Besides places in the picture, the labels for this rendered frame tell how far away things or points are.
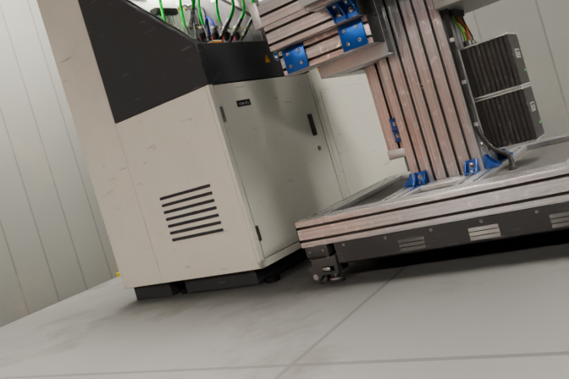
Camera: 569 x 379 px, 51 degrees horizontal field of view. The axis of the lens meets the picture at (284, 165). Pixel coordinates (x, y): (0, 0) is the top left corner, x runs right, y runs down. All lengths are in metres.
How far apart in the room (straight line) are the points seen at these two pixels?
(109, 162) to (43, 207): 1.14
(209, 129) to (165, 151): 0.27
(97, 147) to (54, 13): 0.63
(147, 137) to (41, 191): 1.42
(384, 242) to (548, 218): 0.48
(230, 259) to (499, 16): 2.77
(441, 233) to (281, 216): 0.81
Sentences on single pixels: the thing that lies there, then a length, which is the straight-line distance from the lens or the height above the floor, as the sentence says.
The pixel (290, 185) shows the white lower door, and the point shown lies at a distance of 2.50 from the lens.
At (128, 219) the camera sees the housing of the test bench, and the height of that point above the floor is 0.38.
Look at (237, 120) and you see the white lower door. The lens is 2.33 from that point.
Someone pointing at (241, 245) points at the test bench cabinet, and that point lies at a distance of 2.32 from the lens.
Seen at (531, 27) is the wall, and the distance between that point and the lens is 4.40.
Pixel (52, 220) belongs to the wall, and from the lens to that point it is 3.85.
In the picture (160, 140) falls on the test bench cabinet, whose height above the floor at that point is 0.65.
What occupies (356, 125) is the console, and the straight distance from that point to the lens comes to 3.04.
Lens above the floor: 0.47
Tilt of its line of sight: 1 degrees down
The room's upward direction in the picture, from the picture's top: 16 degrees counter-clockwise
